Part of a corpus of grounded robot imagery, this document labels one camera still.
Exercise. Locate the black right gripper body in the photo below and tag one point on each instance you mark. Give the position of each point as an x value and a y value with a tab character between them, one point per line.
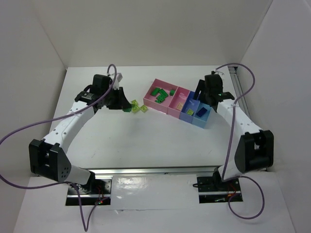
202	90

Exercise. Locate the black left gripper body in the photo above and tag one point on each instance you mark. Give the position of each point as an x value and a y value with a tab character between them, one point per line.
116	97

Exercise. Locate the dark blue lego brick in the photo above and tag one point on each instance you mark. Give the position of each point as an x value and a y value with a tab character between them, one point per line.
201	112

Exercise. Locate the green sloped lego piece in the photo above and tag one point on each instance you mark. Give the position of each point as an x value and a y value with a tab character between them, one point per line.
155	92

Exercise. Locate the green stepped lego assembly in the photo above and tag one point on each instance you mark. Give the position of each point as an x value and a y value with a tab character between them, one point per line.
160	98

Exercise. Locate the green 2x4 lego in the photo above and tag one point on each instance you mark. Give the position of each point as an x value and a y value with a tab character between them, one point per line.
163	93

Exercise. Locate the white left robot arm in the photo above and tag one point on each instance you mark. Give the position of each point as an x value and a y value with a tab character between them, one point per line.
48	156

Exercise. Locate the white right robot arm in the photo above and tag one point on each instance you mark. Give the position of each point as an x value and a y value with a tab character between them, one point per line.
250	147

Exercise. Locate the purple blue container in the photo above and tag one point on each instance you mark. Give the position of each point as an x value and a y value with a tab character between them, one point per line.
189	104

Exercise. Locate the beige lego brick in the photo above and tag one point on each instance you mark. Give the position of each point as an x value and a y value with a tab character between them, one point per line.
180	106

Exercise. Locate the light blue container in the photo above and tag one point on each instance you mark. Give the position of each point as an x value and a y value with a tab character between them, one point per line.
201	121

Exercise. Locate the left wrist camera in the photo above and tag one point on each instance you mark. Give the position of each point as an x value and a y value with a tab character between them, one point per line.
119	77

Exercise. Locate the aluminium side rail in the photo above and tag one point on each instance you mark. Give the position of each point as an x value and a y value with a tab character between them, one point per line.
239	92

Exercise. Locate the aluminium front rail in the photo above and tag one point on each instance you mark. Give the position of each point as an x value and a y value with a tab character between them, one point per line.
153	170

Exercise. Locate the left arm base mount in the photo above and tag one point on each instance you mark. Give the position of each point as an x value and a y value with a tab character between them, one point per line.
99	194

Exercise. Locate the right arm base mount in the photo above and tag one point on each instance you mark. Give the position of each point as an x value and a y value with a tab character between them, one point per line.
211	190

